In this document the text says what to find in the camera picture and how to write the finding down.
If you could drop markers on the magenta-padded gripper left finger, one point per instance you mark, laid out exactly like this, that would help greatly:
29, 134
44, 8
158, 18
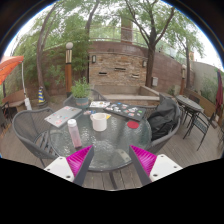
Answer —
77, 161

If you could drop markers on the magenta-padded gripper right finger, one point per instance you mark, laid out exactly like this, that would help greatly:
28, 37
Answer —
146, 161

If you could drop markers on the pink bottle with white cap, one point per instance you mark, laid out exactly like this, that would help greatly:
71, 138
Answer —
74, 134

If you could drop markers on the flat round red coaster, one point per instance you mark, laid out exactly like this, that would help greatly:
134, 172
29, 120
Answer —
133, 125

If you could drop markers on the white ceramic mug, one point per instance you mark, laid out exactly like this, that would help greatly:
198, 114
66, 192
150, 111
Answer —
99, 122

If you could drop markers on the black jacket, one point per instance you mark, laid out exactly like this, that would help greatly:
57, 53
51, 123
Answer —
164, 118

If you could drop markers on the silver laptop with stickers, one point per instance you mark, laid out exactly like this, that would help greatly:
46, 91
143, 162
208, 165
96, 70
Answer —
62, 116

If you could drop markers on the small colourful card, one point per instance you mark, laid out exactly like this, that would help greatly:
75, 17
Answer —
87, 112

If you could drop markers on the black laptop with stickers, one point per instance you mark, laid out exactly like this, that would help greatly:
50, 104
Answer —
126, 111

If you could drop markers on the yellow sticky note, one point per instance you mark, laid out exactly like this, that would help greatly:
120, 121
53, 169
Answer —
108, 116

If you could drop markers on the white booklet with stickers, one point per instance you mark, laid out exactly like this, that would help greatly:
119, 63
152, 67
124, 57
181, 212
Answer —
99, 104

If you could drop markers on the black metal chair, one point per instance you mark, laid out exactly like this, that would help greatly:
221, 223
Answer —
201, 125

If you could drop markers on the green potted plant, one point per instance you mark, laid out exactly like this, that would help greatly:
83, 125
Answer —
81, 91

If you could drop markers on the round dark patio table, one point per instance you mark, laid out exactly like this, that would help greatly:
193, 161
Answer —
188, 102

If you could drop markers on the blue yellow striped cone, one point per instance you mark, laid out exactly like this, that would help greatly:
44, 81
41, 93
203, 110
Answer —
41, 96

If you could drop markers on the wooden bench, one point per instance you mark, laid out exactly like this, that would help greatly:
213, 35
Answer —
15, 99

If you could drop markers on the closed maroon umbrella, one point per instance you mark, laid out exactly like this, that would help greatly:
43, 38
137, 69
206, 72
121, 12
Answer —
219, 91

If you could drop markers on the orange patio umbrella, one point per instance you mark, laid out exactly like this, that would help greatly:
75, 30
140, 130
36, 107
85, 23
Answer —
8, 66

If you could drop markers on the grey wall box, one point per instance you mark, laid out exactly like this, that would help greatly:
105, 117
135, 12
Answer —
154, 81

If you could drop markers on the black wall lamp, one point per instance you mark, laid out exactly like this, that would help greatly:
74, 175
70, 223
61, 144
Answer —
94, 59
144, 63

